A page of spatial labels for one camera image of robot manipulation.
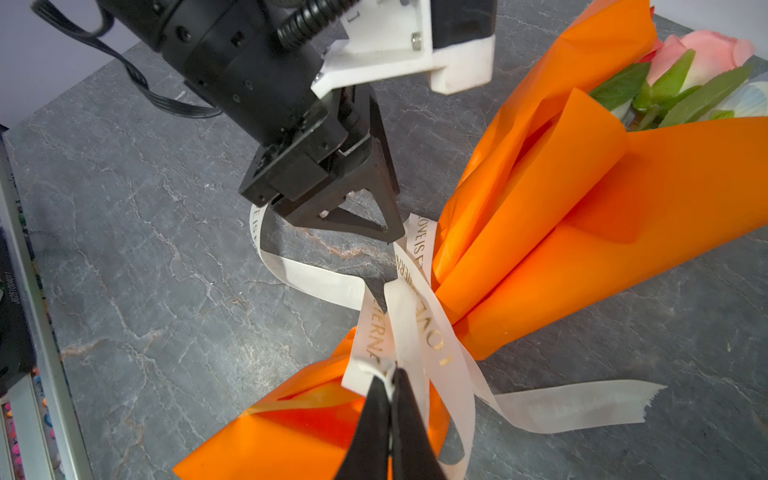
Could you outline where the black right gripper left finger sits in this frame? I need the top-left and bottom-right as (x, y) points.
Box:
(334, 378), (391, 480)

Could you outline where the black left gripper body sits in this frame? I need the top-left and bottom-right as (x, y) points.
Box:
(99, 1), (353, 206)

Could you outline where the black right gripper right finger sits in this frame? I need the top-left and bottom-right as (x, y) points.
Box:
(391, 368), (446, 480)

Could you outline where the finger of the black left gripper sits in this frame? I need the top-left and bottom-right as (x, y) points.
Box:
(271, 152), (404, 243)
(355, 84), (400, 196)

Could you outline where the cream printed ribbon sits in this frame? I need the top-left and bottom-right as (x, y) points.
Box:
(260, 215), (660, 479)

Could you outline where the orange yellow wrapping paper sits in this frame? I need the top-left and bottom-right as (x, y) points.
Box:
(174, 1), (767, 479)

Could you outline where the cream fake rose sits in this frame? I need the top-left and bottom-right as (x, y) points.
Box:
(647, 30), (755, 97)

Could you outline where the white fake rose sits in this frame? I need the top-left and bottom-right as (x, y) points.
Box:
(710, 81), (767, 120)

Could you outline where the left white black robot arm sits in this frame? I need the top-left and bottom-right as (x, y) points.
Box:
(31, 0), (404, 243)

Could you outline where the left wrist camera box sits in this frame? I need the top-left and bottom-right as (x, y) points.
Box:
(312, 0), (498, 97)

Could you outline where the aluminium mounting rail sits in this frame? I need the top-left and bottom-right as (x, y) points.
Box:
(1, 151), (94, 479)

